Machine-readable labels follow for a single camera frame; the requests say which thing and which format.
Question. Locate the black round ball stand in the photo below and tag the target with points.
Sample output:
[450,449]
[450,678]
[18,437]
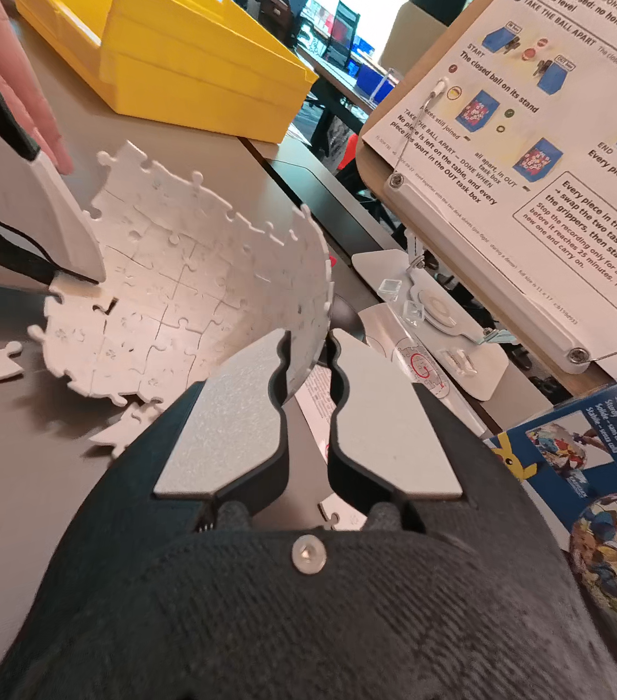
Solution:
[349,320]

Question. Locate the yellow plastic bin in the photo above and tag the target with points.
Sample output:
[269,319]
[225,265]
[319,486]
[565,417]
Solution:
[177,65]

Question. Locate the dark adjacent table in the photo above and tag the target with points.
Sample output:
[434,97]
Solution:
[314,186]

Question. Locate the clear plastic block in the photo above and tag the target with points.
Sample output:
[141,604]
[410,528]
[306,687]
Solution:
[390,289]
[413,313]

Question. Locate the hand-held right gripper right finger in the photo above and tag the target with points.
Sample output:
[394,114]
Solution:
[396,437]

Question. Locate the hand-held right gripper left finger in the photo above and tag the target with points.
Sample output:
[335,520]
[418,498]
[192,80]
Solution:
[226,432]

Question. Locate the white instruction leaflet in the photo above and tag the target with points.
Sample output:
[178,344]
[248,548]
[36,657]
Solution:
[423,366]

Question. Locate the wooden board with instruction sheet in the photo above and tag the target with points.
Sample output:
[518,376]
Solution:
[505,164]

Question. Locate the blue puzzle box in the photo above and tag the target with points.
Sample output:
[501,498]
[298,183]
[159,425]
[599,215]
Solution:
[587,454]

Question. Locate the flat clear plastic clip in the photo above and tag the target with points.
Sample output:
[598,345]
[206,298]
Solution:
[459,363]

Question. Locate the partly built puzzle ball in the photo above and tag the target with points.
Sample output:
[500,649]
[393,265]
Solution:
[177,284]

